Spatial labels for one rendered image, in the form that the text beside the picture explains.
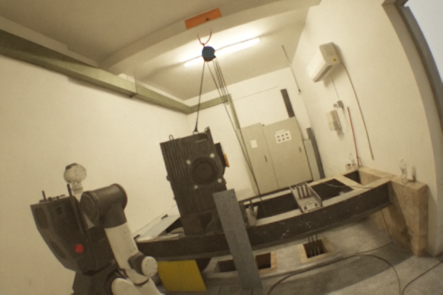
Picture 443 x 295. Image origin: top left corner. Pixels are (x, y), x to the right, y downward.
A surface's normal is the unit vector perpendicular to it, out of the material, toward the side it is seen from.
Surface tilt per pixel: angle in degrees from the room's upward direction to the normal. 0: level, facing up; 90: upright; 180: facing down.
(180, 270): 90
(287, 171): 90
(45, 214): 90
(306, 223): 90
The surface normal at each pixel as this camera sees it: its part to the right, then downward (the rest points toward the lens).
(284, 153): -0.20, -0.04
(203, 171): 0.04, -0.11
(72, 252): 0.91, -0.29
